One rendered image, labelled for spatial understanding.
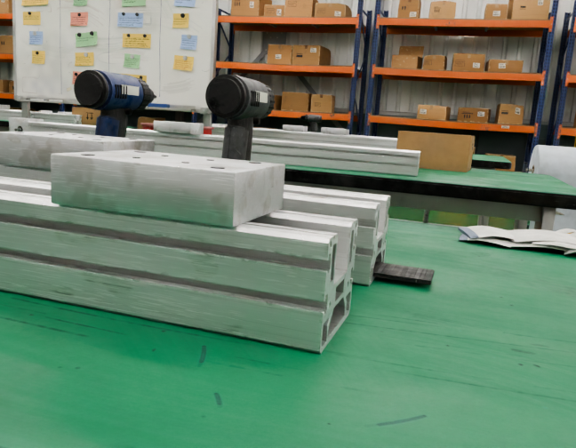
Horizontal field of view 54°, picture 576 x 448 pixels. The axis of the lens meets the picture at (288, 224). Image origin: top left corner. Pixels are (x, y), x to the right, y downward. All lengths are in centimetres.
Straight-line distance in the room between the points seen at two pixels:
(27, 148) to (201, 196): 38
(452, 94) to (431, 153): 847
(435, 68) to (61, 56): 705
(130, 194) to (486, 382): 29
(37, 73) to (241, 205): 392
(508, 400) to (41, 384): 29
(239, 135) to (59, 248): 38
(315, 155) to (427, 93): 897
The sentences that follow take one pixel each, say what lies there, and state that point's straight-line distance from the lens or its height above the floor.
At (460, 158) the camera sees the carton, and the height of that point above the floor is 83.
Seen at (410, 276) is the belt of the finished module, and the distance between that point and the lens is 61.
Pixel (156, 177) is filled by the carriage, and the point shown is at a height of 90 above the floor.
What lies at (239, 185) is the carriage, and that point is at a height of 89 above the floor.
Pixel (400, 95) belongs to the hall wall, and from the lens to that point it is 1100.
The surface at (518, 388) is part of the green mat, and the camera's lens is 42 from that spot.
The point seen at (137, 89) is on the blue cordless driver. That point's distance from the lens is 98.
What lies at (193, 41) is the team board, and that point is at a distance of 366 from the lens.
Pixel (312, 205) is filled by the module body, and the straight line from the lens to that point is 59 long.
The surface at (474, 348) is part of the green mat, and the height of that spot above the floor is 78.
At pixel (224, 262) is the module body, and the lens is 42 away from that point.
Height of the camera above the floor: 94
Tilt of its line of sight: 10 degrees down
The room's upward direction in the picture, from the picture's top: 4 degrees clockwise
